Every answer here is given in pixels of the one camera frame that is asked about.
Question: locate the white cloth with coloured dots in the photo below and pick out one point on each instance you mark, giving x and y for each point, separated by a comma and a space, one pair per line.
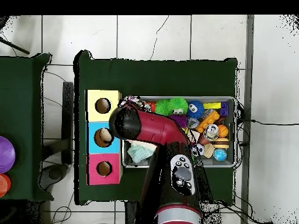
134, 100

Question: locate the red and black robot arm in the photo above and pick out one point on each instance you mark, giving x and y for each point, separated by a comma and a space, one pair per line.
161, 128

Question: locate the wooden box with three holes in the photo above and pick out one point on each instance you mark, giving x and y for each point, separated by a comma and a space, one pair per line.
114, 163

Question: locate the silver mesh bin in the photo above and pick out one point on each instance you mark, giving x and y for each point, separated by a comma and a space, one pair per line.
230, 140

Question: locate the purple spiky toy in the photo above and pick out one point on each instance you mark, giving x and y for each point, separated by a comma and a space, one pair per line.
181, 120

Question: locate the light blue knitted cloth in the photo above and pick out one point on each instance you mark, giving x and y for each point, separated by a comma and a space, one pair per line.
140, 154

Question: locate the large green spiky ball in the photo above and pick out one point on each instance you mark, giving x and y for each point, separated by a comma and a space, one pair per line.
179, 105

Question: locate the dark green table cloth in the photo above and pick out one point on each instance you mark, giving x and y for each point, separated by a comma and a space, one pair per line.
18, 105
151, 77

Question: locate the blue spiky ball with eyes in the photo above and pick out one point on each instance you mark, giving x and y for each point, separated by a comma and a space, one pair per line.
196, 109

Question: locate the small soccer ball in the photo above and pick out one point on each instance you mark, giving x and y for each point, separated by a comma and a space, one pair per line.
198, 150

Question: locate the long orange building block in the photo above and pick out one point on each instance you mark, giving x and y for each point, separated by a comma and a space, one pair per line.
208, 120

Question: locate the silver drink can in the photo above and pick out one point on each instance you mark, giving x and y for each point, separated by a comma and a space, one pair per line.
210, 132

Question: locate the orange toy basketball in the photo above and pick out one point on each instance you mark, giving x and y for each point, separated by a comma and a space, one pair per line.
223, 131

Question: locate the black stand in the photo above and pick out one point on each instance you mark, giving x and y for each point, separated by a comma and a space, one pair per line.
68, 116

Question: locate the purple bowl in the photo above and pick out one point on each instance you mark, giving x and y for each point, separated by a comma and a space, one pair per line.
5, 154

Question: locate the black rod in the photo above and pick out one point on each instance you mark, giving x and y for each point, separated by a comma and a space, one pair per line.
21, 49

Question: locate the orange ribbed disc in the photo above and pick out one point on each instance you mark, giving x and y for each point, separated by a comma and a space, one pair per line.
4, 185

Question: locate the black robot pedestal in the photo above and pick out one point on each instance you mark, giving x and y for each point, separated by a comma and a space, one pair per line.
132, 214

